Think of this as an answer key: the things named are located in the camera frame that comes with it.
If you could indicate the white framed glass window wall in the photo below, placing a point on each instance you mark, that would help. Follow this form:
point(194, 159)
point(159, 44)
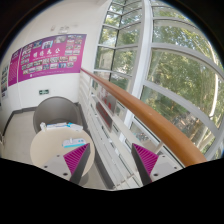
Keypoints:
point(157, 54)

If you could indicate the large magenta wall poster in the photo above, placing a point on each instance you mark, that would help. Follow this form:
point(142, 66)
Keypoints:
point(58, 54)

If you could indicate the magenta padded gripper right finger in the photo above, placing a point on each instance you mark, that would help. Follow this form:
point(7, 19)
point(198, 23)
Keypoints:
point(152, 167)

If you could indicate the white metal railing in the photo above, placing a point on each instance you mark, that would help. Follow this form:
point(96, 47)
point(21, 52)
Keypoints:
point(114, 132)

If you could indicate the white blue charger box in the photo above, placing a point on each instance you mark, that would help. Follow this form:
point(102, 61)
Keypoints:
point(73, 142)

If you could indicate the green exit sign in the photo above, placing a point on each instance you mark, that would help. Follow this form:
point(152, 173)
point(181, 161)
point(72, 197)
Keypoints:
point(43, 92)

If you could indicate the narrow magenta wall poster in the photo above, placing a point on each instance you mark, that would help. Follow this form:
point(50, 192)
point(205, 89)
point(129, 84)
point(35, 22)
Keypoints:
point(12, 75)

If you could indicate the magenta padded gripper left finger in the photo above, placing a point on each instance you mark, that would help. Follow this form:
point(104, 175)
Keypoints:
point(71, 165)

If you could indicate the orange wooden handrail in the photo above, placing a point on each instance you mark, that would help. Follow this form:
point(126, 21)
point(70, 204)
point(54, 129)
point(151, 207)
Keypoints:
point(170, 135)

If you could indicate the white power strip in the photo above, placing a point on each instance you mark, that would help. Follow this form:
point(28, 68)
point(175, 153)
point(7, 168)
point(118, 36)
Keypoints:
point(72, 126)

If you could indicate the small left wall poster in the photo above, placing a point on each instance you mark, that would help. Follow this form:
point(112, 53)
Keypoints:
point(4, 81)

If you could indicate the grey tub chair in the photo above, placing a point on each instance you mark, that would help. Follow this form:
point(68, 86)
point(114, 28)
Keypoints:
point(56, 110)

